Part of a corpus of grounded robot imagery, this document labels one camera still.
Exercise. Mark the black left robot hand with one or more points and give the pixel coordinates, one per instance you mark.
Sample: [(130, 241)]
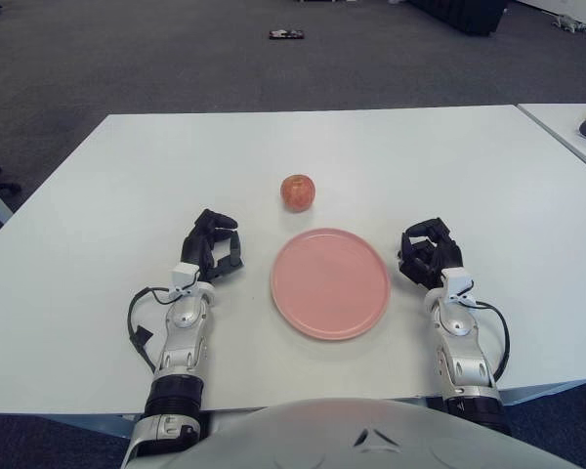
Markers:
[(215, 246)]

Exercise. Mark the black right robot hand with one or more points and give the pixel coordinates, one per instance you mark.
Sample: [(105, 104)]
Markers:
[(427, 259)]

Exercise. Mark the red apple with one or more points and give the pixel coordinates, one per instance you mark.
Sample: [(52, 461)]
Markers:
[(298, 193)]

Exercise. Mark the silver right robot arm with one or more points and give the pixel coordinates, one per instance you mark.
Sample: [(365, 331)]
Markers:
[(456, 325)]

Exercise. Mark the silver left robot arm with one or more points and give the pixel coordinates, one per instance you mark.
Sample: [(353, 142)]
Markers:
[(183, 317)]

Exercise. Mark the pink round plate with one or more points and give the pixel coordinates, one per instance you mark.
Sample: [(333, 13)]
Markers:
[(329, 283)]

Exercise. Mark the grey robot torso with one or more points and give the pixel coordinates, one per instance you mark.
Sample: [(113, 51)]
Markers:
[(298, 439)]

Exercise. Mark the flat dark floor object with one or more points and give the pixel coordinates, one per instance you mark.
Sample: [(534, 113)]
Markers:
[(287, 34)]

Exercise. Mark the large black case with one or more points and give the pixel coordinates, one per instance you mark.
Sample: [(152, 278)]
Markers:
[(464, 17)]

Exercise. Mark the small grey toy figure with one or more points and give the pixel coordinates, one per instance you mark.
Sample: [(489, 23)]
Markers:
[(569, 23)]

